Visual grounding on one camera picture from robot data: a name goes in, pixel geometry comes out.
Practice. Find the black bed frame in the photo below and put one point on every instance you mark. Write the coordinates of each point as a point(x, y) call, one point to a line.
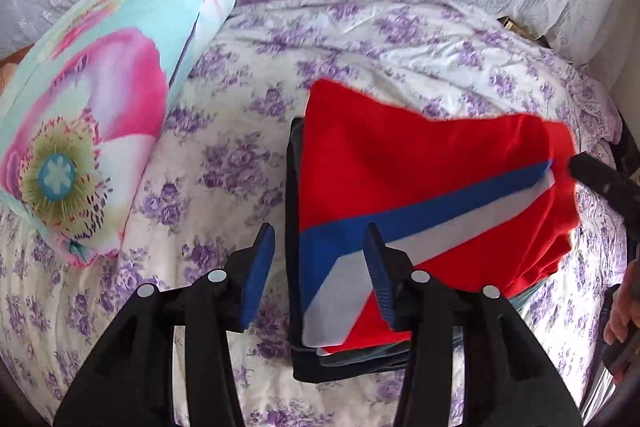
point(627, 147)

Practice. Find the red pants with striped side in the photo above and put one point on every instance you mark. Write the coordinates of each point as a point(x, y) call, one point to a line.
point(400, 157)

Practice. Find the person's right hand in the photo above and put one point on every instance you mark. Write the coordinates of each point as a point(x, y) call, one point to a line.
point(620, 312)

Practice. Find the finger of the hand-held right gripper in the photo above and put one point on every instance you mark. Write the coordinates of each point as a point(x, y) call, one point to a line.
point(600, 177)

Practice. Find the folded floral quilt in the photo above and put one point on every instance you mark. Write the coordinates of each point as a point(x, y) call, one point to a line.
point(100, 107)

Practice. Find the dark brown object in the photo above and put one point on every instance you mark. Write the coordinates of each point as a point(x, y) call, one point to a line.
point(522, 29)

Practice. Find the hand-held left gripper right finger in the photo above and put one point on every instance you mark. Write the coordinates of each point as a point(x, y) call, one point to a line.
point(382, 287)

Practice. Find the purple floral pillow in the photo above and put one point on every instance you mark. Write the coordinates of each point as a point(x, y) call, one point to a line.
point(595, 107)

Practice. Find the black pants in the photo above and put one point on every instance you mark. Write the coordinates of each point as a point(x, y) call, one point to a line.
point(302, 364)

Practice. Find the purple floral bedspread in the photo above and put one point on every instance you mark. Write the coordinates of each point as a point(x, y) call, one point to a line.
point(225, 157)

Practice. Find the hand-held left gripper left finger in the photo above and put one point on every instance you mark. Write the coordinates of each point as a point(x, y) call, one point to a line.
point(257, 277)

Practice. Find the dark green pants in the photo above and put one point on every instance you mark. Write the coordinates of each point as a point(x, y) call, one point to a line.
point(360, 356)

